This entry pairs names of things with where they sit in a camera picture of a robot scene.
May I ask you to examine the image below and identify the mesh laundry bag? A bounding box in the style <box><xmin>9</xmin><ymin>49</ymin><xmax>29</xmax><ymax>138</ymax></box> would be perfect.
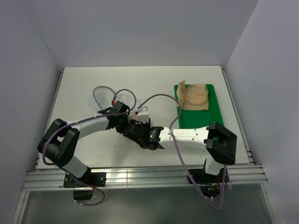
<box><xmin>88</xmin><ymin>86</ymin><xmax>140</xmax><ymax>117</ymax></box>

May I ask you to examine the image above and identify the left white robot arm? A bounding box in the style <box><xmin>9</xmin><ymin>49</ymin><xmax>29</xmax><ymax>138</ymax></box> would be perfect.
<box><xmin>37</xmin><ymin>101</ymin><xmax>129</xmax><ymax>186</ymax></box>

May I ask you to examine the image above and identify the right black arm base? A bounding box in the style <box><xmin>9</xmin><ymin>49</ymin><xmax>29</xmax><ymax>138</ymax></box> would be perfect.
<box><xmin>188</xmin><ymin>168</ymin><xmax>229</xmax><ymax>198</ymax></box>

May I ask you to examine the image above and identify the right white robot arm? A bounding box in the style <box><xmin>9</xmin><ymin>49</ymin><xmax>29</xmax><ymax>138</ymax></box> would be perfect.
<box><xmin>122</xmin><ymin>121</ymin><xmax>237</xmax><ymax>182</ymax></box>

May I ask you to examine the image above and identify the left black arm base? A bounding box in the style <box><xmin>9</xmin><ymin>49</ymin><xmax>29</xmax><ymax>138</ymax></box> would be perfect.
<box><xmin>63</xmin><ymin>172</ymin><xmax>106</xmax><ymax>201</ymax></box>

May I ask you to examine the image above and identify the beige bra in tray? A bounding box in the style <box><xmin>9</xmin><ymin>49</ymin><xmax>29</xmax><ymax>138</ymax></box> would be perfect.
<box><xmin>176</xmin><ymin>80</ymin><xmax>209</xmax><ymax>111</ymax></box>

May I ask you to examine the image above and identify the green plastic tray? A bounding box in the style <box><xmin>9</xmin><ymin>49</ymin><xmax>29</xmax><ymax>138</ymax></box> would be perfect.
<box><xmin>178</xmin><ymin>84</ymin><xmax>224</xmax><ymax>129</ymax></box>

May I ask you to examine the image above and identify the aluminium frame rail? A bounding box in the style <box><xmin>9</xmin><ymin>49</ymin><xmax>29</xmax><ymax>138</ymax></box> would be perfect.
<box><xmin>12</xmin><ymin>148</ymin><xmax>280</xmax><ymax>224</ymax></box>

